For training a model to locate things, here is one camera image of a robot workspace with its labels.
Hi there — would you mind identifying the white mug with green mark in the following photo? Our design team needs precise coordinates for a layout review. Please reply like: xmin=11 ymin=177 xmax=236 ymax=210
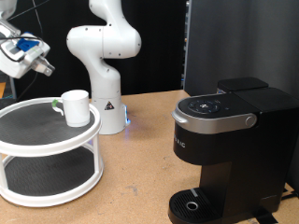
xmin=50 ymin=89 xmax=92 ymax=128

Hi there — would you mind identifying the white two tier turntable rack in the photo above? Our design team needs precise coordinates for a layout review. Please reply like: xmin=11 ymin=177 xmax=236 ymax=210
xmin=0 ymin=96 xmax=105 ymax=208

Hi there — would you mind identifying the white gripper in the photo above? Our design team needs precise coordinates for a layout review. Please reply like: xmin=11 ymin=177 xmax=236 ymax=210
xmin=0 ymin=32 xmax=56 ymax=79

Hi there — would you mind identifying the grey metal frame post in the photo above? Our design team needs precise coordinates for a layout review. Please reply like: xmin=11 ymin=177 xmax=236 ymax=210
xmin=8 ymin=76 xmax=17 ymax=100

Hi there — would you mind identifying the black camera cable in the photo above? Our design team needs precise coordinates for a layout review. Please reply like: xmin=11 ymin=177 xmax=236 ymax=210
xmin=0 ymin=0 xmax=51 ymax=63

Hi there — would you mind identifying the black power cord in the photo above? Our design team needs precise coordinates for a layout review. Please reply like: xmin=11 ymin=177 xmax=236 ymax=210
xmin=279 ymin=186 xmax=299 ymax=201

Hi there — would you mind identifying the blue cable clip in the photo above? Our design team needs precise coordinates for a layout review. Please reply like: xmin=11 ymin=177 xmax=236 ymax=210
xmin=16 ymin=32 xmax=41 ymax=52

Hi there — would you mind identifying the thin black hanging cable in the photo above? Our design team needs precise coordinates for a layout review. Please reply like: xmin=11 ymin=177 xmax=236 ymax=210
xmin=16 ymin=0 xmax=44 ymax=101

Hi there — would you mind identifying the black Keurig coffee machine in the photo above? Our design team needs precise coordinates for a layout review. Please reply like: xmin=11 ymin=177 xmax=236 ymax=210
xmin=167 ymin=77 xmax=299 ymax=224

